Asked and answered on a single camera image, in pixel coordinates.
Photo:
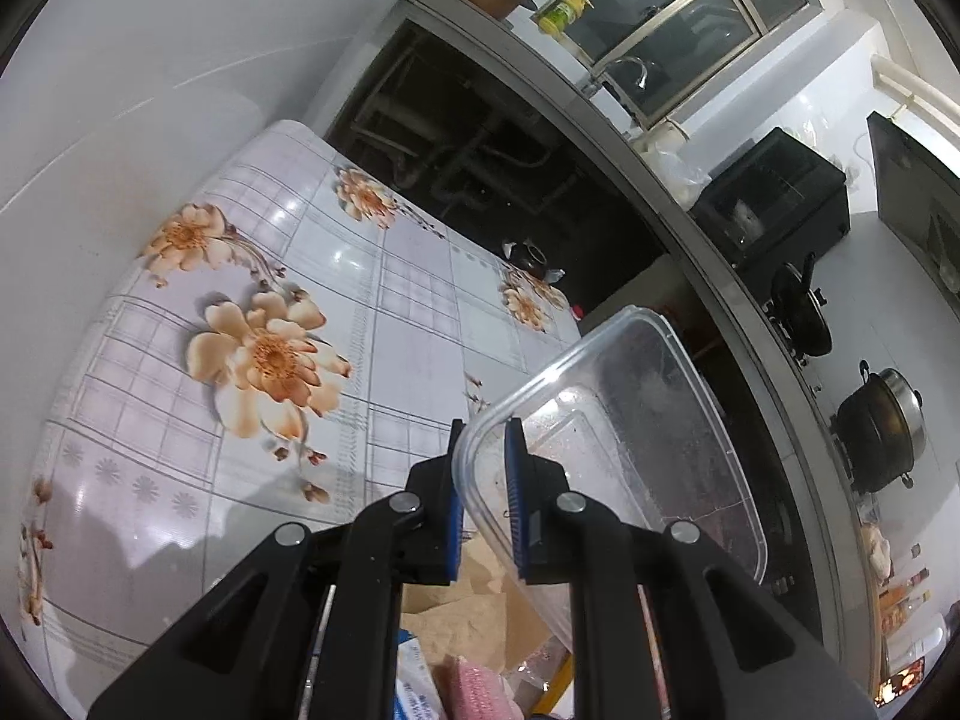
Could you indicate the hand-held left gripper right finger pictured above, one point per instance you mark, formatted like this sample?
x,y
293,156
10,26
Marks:
x,y
516,495

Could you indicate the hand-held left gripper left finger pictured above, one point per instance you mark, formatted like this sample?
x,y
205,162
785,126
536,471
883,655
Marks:
x,y
450,525

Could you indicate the clear plastic food container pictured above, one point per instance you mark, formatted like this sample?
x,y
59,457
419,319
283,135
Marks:
x,y
637,405

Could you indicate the brown cardboard sheet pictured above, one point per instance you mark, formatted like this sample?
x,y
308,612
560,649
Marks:
x,y
480,615

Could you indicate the blue and white packet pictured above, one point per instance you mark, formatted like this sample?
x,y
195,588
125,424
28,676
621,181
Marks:
x,y
420,682

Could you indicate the pink packet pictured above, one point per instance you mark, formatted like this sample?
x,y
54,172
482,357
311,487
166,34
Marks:
x,y
472,690

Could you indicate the dark teapot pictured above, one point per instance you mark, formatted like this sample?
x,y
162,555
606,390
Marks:
x,y
532,255

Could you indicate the floral tablecloth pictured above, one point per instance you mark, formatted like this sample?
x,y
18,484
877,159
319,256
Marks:
x,y
337,300

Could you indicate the kitchen counter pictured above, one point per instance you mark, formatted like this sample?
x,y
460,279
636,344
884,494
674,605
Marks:
x,y
739,330

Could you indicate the black wok with lid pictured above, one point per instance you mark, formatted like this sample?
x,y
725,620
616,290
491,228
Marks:
x,y
802,315

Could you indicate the white plastic bag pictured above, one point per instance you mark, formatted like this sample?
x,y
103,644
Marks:
x,y
679,176

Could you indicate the black stockpot with steel lid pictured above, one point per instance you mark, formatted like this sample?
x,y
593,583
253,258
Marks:
x,y
874,427

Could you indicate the black countertop cabinet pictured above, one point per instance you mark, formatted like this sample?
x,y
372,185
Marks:
x,y
780,195

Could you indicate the seasoning bottle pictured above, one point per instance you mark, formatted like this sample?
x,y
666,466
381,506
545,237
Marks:
x,y
900,611

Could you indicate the metal faucet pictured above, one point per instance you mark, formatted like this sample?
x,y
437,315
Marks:
x,y
624,59

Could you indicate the window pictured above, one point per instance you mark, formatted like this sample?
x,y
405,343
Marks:
x,y
675,52

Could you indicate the yellow-green bottle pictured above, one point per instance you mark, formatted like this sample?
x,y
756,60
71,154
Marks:
x,y
559,15

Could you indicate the range hood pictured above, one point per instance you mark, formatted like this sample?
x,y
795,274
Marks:
x,y
907,180

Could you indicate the white pipe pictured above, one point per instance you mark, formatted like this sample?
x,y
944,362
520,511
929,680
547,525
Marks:
x,y
915,86

